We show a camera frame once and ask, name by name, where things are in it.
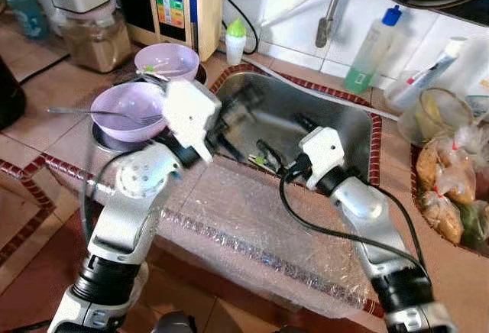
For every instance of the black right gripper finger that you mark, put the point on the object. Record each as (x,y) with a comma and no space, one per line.
(306,123)
(270,155)

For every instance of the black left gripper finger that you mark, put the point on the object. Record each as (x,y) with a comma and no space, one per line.
(246,94)
(254,106)

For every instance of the lilac plastic bowl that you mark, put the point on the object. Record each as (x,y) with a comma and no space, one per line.
(164,56)
(122,96)

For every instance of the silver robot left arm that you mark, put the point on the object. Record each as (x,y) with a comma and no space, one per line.
(126,218)

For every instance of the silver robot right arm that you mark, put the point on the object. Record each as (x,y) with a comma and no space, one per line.
(374,230)

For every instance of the small green scrap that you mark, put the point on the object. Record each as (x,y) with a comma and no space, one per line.
(258,160)

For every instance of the stainless steel sink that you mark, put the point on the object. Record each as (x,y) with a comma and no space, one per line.
(336,127)

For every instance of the small white bottle green cap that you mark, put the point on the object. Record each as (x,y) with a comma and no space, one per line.
(235,43)

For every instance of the clear bubble wrap sheet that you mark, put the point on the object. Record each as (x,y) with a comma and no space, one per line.
(244,226)

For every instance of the green dish soap bottle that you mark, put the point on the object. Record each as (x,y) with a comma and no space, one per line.
(370,54)

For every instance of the steel faucet with cream filter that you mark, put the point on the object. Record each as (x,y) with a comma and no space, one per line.
(328,20)

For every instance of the cream water ionizer blue panel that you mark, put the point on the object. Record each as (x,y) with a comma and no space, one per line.
(172,1)

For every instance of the round steel plate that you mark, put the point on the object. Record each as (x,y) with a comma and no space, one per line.
(107,145)

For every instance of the white toothpaste tube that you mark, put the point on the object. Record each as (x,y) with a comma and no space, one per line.
(428,73)

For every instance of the clear round jar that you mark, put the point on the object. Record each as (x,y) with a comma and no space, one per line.
(439,115)

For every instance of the plastic bag of brown food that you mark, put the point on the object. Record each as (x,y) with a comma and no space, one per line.
(443,169)
(443,218)

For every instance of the metal fork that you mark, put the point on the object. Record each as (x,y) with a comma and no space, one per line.
(76,110)

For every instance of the clear jar of brown powder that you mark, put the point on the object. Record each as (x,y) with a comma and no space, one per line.
(95,43)

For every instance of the white labelled bottle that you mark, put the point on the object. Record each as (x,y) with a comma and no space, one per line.
(474,66)

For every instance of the plastic bag of green food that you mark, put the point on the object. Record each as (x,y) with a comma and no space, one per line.
(474,222)

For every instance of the black round appliance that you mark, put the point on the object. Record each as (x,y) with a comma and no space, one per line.
(9,92)

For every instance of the teal plastic bottle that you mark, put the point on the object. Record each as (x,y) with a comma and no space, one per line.
(23,12)

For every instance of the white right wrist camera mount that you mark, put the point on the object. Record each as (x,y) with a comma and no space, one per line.
(322,153)

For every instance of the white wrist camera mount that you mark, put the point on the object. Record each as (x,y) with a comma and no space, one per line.
(187,111)
(322,153)

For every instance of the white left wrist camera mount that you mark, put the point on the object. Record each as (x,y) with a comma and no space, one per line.
(187,111)

